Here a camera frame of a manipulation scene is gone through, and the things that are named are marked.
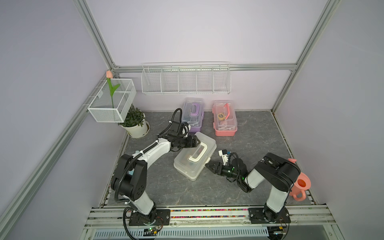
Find white toolbox clear lid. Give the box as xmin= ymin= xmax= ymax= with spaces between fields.
xmin=174 ymin=132 xmax=217 ymax=181

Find purple toolbox clear lid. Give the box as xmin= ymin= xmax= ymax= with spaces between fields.
xmin=182 ymin=98 xmax=204 ymax=133

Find pink toolbox clear lid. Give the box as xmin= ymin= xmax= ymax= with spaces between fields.
xmin=212 ymin=100 xmax=238 ymax=137

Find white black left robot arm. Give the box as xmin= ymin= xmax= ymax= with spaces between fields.
xmin=111 ymin=108 xmax=200 ymax=225

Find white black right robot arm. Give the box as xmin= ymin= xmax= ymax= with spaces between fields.
xmin=206 ymin=153 xmax=301 ymax=225

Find yellow tape measure in pink box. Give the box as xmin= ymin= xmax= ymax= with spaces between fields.
xmin=218 ymin=113 xmax=227 ymax=121

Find potted green plant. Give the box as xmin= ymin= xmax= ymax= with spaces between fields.
xmin=119 ymin=105 xmax=150 ymax=139

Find pink watering can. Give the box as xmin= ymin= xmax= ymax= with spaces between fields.
xmin=289 ymin=172 xmax=312 ymax=202

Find small white mesh basket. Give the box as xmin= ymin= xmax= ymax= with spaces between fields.
xmin=88 ymin=79 xmax=137 ymax=123

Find pink artificial tulip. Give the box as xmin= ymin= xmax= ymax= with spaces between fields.
xmin=106 ymin=70 xmax=120 ymax=108

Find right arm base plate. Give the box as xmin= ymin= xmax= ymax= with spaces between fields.
xmin=249 ymin=206 xmax=291 ymax=224

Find long white wire basket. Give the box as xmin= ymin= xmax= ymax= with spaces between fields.
xmin=141 ymin=62 xmax=232 ymax=95

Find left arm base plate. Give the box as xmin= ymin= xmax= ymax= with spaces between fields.
xmin=129 ymin=209 xmax=171 ymax=226

